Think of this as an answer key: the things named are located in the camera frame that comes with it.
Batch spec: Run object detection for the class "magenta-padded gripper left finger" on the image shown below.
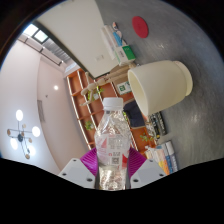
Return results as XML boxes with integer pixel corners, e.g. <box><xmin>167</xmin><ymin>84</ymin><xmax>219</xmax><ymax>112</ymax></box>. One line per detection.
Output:
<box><xmin>57</xmin><ymin>148</ymin><xmax>100</xmax><ymax>189</ymax></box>

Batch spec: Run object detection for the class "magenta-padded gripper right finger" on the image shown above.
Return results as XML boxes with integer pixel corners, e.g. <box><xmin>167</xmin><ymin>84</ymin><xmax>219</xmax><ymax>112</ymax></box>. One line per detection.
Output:
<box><xmin>126</xmin><ymin>147</ymin><xmax>167</xmax><ymax>189</ymax></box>

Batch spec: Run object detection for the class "clear plastic water bottle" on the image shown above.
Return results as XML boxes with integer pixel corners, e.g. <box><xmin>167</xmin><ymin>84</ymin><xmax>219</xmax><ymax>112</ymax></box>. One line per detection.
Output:
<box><xmin>94</xmin><ymin>97</ymin><xmax>132</xmax><ymax>192</ymax></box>

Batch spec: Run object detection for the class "stack of dark books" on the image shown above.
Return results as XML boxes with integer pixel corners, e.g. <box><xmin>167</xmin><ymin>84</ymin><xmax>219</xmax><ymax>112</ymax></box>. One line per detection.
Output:
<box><xmin>148</xmin><ymin>111</ymin><xmax>168</xmax><ymax>136</ymax></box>

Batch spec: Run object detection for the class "chair with dark jacket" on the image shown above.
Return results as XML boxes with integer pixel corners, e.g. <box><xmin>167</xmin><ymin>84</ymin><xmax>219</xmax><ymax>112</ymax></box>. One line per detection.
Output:
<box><xmin>123</xmin><ymin>99</ymin><xmax>146</xmax><ymax>129</ymax></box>

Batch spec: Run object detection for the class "wooden shelf unit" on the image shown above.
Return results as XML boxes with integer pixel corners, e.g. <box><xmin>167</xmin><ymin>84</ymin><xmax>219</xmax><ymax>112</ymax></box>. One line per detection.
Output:
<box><xmin>65</xmin><ymin>68</ymin><xmax>158</xmax><ymax>154</ymax></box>

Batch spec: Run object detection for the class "multi-bulb ceiling lamp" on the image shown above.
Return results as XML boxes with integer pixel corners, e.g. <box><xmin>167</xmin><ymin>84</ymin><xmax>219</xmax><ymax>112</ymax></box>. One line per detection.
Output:
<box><xmin>6</xmin><ymin>109</ymin><xmax>42</xmax><ymax>160</ymax></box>

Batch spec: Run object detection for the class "tall green-white carton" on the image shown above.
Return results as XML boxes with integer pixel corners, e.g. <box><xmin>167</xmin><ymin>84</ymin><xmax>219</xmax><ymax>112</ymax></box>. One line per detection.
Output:
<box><xmin>117</xmin><ymin>80</ymin><xmax>133</xmax><ymax>96</ymax></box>

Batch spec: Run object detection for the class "green-white box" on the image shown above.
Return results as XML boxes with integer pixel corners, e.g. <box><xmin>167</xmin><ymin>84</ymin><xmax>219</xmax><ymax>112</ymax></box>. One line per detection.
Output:
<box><xmin>114</xmin><ymin>44</ymin><xmax>137</xmax><ymax>67</ymax></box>

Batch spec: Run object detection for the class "grey curtain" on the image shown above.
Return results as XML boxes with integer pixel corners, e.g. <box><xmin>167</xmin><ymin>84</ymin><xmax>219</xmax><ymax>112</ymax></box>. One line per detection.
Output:
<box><xmin>18</xmin><ymin>33</ymin><xmax>73</xmax><ymax>66</ymax></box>

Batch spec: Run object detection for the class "white tissue box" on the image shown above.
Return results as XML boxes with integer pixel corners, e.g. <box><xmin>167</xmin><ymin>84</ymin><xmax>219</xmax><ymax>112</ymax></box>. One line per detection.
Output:
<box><xmin>100</xmin><ymin>24</ymin><xmax>122</xmax><ymax>61</ymax></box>

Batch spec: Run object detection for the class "small colourful oval badge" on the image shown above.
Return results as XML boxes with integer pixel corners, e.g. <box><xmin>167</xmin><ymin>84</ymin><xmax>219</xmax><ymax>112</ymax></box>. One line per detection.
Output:
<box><xmin>111</xmin><ymin>21</ymin><xmax>123</xmax><ymax>43</ymax></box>

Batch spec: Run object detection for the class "window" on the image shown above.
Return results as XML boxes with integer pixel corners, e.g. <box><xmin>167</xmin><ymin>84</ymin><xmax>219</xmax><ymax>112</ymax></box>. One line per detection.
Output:
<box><xmin>23</xmin><ymin>23</ymin><xmax>49</xmax><ymax>44</ymax></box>

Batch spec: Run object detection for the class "flat round red coaster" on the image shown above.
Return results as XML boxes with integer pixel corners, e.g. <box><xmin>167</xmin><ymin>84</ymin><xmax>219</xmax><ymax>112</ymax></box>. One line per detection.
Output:
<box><xmin>131</xmin><ymin>15</ymin><xmax>150</xmax><ymax>39</ymax></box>

